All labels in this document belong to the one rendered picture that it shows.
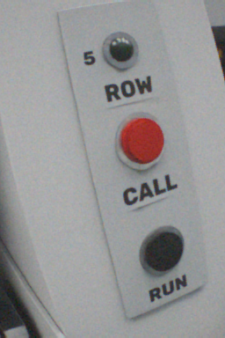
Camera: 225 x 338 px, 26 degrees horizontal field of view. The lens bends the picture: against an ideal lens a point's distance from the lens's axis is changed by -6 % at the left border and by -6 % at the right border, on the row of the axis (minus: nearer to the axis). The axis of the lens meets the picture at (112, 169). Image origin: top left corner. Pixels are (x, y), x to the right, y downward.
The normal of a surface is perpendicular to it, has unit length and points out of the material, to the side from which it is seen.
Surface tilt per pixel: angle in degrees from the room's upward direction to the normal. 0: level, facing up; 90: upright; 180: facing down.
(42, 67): 90
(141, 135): 90
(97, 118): 90
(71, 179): 90
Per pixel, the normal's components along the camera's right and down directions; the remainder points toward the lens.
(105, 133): 0.43, 0.11
